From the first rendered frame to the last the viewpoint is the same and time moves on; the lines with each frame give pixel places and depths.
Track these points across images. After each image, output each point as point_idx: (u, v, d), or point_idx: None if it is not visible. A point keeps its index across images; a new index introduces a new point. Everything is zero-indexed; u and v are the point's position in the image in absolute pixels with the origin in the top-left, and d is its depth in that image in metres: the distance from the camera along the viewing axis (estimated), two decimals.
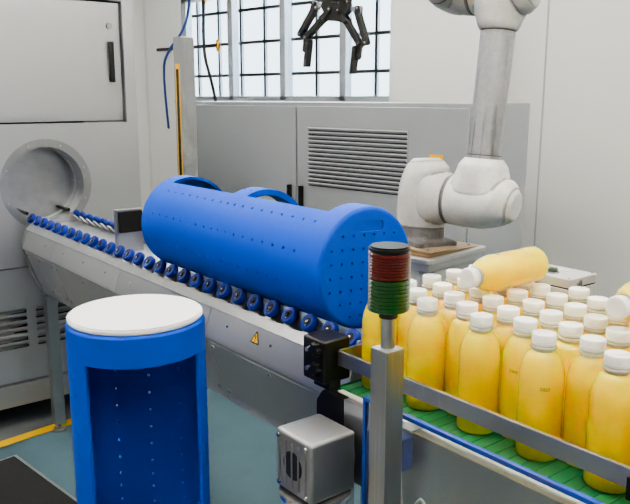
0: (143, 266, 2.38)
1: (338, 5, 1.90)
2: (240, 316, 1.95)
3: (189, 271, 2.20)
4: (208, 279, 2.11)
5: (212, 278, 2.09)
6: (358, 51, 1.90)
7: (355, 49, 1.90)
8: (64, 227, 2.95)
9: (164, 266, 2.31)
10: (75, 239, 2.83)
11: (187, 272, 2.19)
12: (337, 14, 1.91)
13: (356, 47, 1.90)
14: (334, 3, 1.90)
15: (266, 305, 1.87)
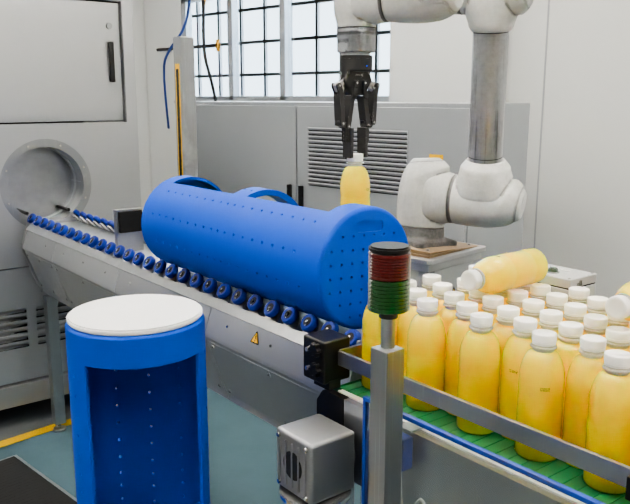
0: (143, 266, 2.38)
1: None
2: (240, 316, 1.95)
3: (189, 271, 2.20)
4: (208, 279, 2.11)
5: (212, 278, 2.09)
6: (342, 133, 1.77)
7: (344, 131, 1.77)
8: (64, 227, 2.95)
9: (164, 266, 2.31)
10: (75, 239, 2.83)
11: (187, 272, 2.19)
12: None
13: (345, 129, 1.77)
14: None
15: (266, 305, 1.87)
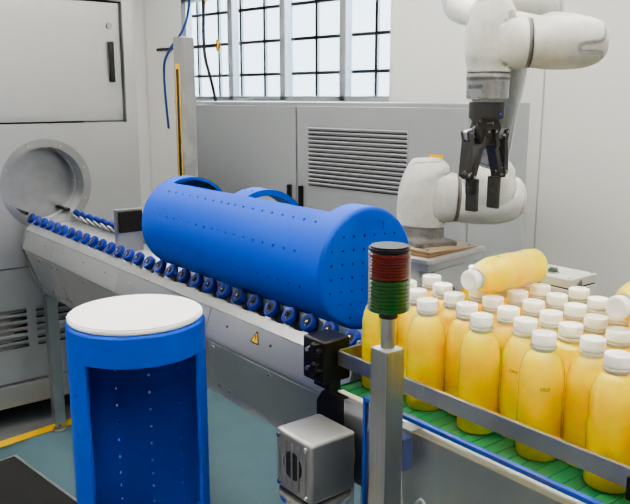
0: (143, 266, 2.38)
1: None
2: (240, 316, 1.95)
3: (189, 272, 2.20)
4: (208, 279, 2.11)
5: (212, 278, 2.09)
6: (466, 184, 1.61)
7: (467, 182, 1.62)
8: (64, 227, 2.95)
9: (164, 267, 2.31)
10: (75, 239, 2.83)
11: (187, 273, 2.19)
12: None
13: (468, 180, 1.62)
14: None
15: (266, 304, 1.87)
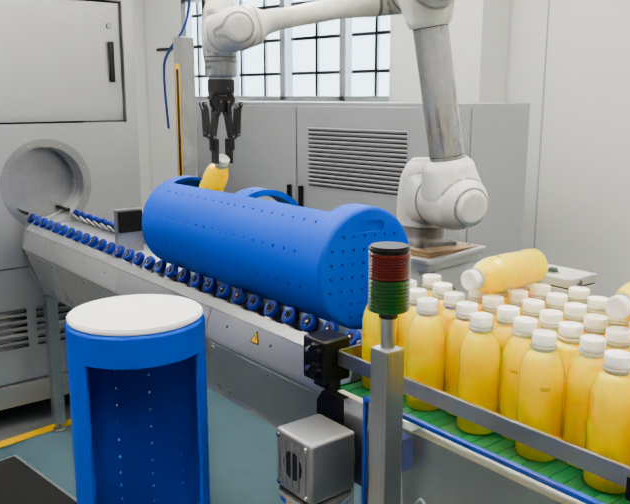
0: (143, 266, 2.38)
1: None
2: (240, 316, 1.95)
3: (189, 272, 2.20)
4: (208, 279, 2.11)
5: (212, 278, 2.09)
6: (210, 143, 2.14)
7: (212, 142, 2.14)
8: (64, 227, 2.95)
9: (164, 267, 2.31)
10: (75, 239, 2.83)
11: (187, 273, 2.19)
12: None
13: (212, 140, 2.14)
14: None
15: (266, 304, 1.87)
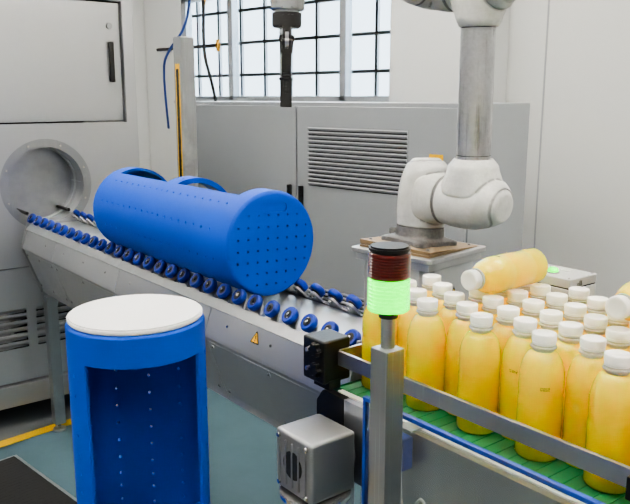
0: (151, 259, 2.37)
1: None
2: (240, 316, 1.95)
3: (181, 282, 2.20)
4: (214, 283, 2.08)
5: (208, 289, 2.08)
6: (283, 84, 1.94)
7: (282, 83, 1.95)
8: (64, 227, 2.95)
9: (155, 272, 2.33)
10: (75, 239, 2.83)
11: (178, 281, 2.20)
12: (282, 42, 1.93)
13: (283, 81, 1.95)
14: None
15: (274, 305, 1.85)
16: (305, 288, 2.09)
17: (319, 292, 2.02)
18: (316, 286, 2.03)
